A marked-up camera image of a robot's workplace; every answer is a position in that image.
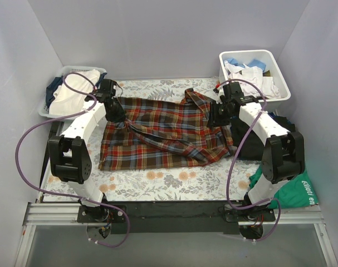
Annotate black folded shirt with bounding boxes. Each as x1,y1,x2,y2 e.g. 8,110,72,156
231,112,296,161

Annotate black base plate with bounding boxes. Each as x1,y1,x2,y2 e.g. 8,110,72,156
76,200,276,234

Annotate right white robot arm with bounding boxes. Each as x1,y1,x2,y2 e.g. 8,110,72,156
208,78,305,221

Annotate white crumpled clothes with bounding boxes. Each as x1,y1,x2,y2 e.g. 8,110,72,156
224,64,281,99

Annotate plaid long sleeve shirt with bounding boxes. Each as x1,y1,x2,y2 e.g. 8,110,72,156
99,88,236,171

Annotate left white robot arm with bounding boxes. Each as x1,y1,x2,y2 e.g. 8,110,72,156
48,79,126,223

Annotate green shirt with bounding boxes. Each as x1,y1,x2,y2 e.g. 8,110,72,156
248,164,319,209

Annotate navy blue garment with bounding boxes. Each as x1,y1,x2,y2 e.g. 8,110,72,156
45,76,63,108

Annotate light blue garment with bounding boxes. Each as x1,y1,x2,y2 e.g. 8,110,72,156
224,58,266,71

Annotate aluminium frame rail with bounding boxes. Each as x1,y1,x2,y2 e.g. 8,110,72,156
23,202,338,266

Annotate white folded garment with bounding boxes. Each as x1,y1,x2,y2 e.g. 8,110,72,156
48,69,101,116

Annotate white plastic bin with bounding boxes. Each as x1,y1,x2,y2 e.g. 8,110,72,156
219,50,291,112

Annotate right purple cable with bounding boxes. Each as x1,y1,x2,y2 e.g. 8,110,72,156
214,79,283,243

